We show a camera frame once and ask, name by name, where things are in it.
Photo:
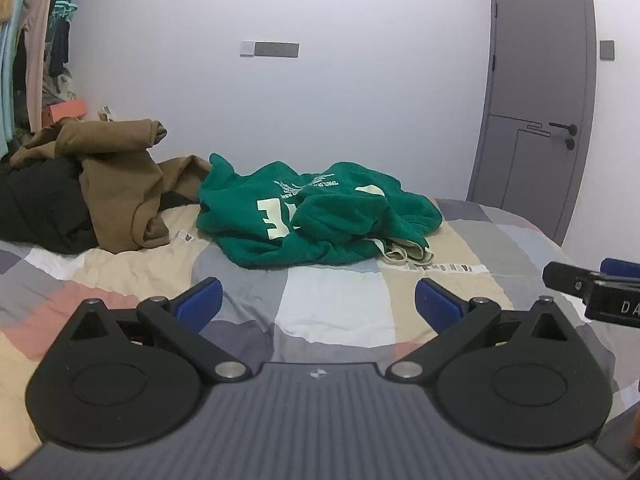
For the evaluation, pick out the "green hoodie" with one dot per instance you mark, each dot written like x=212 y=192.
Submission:
x=240 y=240

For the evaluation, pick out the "black garment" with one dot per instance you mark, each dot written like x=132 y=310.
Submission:
x=40 y=200

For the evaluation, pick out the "brown garment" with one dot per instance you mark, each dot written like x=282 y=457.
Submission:
x=120 y=185

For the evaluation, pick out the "grey square wall switch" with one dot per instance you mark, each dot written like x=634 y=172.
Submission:
x=606 y=50

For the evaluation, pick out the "row of hanging clothes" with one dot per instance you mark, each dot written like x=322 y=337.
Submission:
x=35 y=35

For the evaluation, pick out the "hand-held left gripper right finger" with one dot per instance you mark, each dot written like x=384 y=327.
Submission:
x=437 y=305

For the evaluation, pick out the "small white item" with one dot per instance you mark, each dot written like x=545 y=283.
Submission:
x=106 y=114

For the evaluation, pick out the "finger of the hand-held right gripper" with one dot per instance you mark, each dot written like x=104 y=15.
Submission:
x=622 y=267
x=567 y=277

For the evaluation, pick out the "grey door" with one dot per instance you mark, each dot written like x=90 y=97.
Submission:
x=540 y=60

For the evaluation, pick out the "orange box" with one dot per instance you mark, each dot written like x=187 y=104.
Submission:
x=65 y=110

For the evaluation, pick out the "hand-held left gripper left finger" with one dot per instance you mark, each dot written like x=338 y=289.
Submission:
x=200 y=305

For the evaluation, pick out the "patchwork bedspread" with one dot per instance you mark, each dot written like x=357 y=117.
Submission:
x=340 y=300

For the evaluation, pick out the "grey and white wall panel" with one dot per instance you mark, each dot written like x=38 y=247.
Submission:
x=275 y=49

